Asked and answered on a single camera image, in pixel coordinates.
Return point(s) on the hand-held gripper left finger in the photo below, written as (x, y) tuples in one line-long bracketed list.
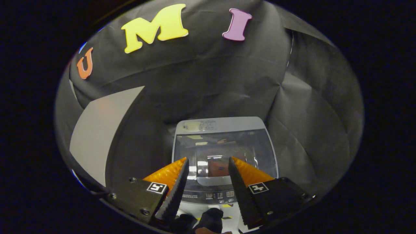
[(175, 195)]

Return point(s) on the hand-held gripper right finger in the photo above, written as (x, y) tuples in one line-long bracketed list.
[(242, 195)]

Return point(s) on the dark washing machine lid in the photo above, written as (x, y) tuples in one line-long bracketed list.
[(208, 146)]

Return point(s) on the grey washing machine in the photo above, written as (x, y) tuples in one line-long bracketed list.
[(221, 125)]

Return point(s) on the person's dark clothing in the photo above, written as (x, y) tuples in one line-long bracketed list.
[(211, 219)]

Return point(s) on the black backdrop cloth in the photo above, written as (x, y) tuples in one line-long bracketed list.
[(208, 74)]

